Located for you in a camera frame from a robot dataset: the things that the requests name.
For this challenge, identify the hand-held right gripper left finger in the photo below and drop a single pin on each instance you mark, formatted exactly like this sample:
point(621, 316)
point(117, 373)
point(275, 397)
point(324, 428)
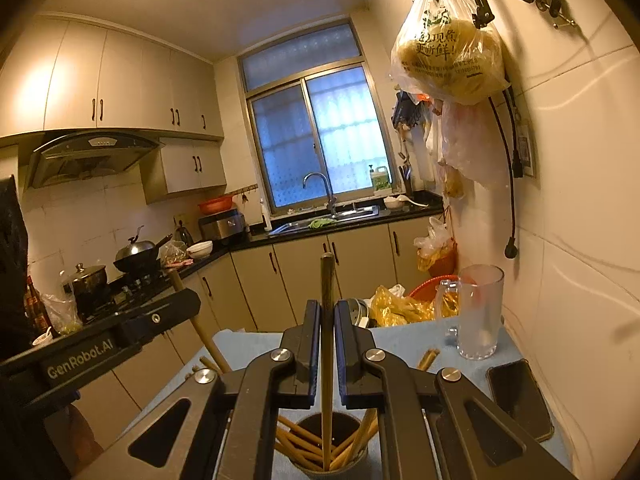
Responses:
point(314, 360)

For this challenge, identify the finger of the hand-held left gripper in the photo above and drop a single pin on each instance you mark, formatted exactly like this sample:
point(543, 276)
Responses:
point(165, 310)

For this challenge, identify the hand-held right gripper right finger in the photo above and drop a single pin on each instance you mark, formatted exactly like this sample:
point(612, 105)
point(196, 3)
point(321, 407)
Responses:
point(339, 360)

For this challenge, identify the wooden chopstick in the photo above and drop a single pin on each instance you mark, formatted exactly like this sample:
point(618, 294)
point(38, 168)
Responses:
point(326, 280)
point(210, 345)
point(206, 363)
point(433, 358)
point(425, 361)

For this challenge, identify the dark grey utensil cup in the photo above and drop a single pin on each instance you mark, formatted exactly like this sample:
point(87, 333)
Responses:
point(305, 422)

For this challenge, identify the person's left hand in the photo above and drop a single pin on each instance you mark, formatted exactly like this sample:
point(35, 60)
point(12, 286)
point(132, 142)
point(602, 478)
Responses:
point(82, 427)

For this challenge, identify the black gas stove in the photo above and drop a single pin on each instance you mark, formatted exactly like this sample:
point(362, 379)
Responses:
point(135, 292)

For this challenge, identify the small bowl with spoon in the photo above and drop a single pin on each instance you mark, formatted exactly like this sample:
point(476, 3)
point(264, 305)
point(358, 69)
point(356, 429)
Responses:
point(42, 338)

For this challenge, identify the crumpled clear plastic bag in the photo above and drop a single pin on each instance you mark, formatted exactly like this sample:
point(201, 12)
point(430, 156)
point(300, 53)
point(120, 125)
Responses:
point(62, 315)

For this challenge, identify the black wok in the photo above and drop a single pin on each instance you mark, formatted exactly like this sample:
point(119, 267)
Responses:
point(137, 257)

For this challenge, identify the blue towel cloth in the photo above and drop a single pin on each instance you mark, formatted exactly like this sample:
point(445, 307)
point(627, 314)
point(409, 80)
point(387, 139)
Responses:
point(400, 340)

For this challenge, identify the dark sauce bottles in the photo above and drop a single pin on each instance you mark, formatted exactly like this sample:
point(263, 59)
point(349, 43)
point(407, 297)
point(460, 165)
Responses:
point(36, 305)

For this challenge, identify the white ceramic bowl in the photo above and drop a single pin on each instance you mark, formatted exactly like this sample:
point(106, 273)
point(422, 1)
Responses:
point(200, 249)

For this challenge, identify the steel kettle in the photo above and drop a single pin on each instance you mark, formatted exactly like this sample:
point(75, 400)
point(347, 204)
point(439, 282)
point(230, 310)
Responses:
point(184, 236)

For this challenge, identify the steel cooking pot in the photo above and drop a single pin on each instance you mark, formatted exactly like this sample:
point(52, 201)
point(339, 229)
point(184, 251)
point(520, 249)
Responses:
point(90, 285)

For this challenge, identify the yellow plastic bag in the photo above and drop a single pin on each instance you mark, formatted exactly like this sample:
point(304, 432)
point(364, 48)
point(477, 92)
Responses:
point(400, 310)

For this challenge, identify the steel countertop appliance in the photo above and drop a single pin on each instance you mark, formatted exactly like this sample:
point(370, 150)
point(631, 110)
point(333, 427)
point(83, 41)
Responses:
point(222, 226)

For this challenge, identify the red plastic basin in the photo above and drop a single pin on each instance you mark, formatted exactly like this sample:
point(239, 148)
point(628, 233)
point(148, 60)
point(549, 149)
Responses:
point(216, 205)

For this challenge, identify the red plastic basket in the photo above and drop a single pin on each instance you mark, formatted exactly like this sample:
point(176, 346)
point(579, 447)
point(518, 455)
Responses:
point(430, 285)

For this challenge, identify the green dish cloth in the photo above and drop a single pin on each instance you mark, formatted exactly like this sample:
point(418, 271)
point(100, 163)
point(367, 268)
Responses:
point(321, 223)

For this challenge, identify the steel kitchen sink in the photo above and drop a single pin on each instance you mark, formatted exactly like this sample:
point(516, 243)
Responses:
point(325, 217)

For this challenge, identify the clear glass mug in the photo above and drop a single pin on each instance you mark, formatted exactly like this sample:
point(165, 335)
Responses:
point(477, 320)

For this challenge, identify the white and orange plastic bags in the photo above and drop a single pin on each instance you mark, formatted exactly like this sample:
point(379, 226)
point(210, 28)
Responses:
point(435, 250)

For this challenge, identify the chrome kitchen faucet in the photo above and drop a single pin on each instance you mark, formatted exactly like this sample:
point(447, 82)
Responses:
point(327, 195)

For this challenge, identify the white bowl with spoon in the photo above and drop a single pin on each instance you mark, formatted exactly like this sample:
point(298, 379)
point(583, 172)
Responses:
point(395, 202)

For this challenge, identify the glass range hood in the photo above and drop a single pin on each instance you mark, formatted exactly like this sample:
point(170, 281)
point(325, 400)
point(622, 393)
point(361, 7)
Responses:
point(95, 155)

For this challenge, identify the green detergent bottle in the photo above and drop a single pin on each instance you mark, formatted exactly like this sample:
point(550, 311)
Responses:
point(380, 182)

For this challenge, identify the black smartphone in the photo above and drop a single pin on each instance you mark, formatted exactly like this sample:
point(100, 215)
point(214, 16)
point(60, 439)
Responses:
point(520, 400)

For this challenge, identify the dark utensil holder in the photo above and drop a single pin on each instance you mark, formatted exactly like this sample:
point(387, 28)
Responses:
point(406, 180)

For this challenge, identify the cream upper kitchen cabinets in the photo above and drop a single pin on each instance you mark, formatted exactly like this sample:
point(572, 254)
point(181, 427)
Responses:
point(125, 85)

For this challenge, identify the frosted kitchen window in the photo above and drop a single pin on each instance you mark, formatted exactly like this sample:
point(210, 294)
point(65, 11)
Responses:
point(320, 130)

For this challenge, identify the pale hanging plastic bags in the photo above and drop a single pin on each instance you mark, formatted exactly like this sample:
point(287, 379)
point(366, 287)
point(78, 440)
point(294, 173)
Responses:
point(470, 145)

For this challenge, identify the blue hanging item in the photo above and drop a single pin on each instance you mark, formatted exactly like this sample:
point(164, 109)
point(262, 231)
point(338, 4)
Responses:
point(406, 110)

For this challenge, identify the printed hanging plastic bag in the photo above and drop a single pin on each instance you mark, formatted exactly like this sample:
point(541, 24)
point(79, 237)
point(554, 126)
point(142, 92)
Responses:
point(450, 60)

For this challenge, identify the wall hook rail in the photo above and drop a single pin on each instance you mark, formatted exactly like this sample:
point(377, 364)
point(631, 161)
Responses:
point(245, 192)

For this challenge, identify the white wall box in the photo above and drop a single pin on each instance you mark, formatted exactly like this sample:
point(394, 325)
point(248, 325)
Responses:
point(525, 145)

